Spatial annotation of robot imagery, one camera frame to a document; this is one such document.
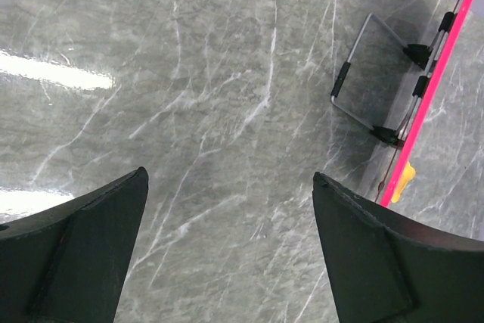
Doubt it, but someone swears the pink framed whiteboard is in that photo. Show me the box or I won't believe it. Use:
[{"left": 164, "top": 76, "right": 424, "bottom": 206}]
[{"left": 380, "top": 0, "right": 473, "bottom": 208}]

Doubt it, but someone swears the yellow bone-shaped eraser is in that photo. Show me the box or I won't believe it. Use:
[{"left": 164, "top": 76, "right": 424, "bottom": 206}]
[{"left": 391, "top": 162, "right": 416, "bottom": 203}]

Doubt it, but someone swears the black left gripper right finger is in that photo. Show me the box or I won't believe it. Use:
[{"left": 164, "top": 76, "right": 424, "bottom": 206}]
[{"left": 312, "top": 172, "right": 483, "bottom": 322}]

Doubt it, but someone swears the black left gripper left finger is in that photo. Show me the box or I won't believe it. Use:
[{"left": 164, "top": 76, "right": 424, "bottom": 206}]
[{"left": 1, "top": 167, "right": 148, "bottom": 322}]

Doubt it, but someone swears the wire whiteboard stand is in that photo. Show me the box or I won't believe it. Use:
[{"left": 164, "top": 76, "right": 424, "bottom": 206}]
[{"left": 330, "top": 11, "right": 456, "bottom": 149}]

